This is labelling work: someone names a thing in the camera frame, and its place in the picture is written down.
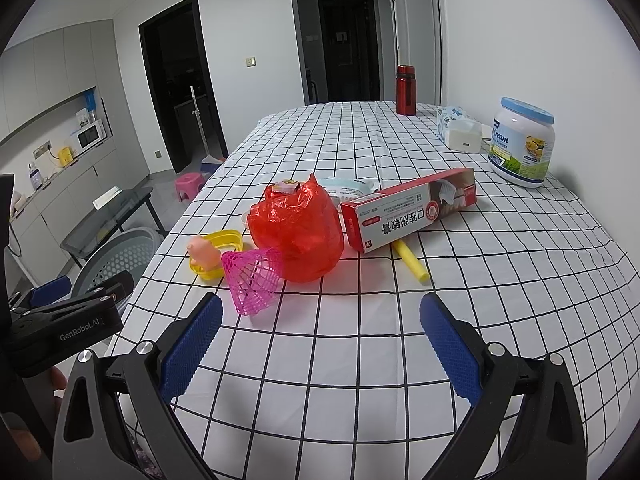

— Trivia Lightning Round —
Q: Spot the pink pig toy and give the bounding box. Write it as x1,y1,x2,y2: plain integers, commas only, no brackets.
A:
186,236,221,271

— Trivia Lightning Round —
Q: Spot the pink plastic net basket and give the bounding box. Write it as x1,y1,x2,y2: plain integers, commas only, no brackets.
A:
221,248,282,316

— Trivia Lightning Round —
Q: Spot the yellow square plastic lid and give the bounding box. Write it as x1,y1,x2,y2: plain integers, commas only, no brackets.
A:
189,230,243,281

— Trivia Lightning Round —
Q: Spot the red plastic bag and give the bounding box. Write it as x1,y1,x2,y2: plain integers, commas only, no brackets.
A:
247,176,344,283

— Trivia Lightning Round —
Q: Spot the light blue wet-wipe pack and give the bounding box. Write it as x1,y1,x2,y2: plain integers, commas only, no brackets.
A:
317,177,382,208

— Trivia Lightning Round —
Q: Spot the person's left hand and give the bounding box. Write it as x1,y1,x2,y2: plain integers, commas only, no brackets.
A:
49,366,67,401

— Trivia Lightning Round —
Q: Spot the grey kitchen cabinet counter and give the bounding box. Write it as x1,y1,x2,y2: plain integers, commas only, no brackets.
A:
10,139,150,285

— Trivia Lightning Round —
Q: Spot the grey perforated laundry basket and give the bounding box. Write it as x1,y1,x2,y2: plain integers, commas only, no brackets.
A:
72,226,163,297

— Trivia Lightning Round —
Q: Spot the yellow cylindrical stick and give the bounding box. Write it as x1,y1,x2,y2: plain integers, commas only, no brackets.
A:
392,240,431,283

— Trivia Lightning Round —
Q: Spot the white box on side table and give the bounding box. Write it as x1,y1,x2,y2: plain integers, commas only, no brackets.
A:
92,185,122,210

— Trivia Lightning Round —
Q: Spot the dark glass side table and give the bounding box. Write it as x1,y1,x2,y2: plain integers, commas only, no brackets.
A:
61,186,168,266

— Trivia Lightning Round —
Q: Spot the white soap bottle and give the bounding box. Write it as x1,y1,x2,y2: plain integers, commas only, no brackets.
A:
28,162,42,192

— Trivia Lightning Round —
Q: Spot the pink plastic stool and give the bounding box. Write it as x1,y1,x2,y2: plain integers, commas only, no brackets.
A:
175,172,205,202

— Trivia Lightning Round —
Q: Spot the yellow countertop container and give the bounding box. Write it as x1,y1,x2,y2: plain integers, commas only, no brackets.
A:
58,146,74,168

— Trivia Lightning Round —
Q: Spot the checkered white tablecloth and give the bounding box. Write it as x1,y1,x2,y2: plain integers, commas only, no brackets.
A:
110,102,639,479

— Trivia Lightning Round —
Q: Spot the broom with dustpan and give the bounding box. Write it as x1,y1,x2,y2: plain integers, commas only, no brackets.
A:
189,84,224,174

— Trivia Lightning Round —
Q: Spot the white microwave oven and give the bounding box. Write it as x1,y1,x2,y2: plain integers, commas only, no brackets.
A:
66,119,106,155

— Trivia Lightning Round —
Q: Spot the white blue milk-powder jar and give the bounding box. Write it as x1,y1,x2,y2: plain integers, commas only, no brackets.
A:
488,96,555,188

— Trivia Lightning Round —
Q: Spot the blue white tissue pack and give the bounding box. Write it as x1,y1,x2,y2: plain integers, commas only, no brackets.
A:
437,106,471,140

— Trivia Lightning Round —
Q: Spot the red thermos bottle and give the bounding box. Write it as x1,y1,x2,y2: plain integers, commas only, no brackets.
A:
396,65,416,116

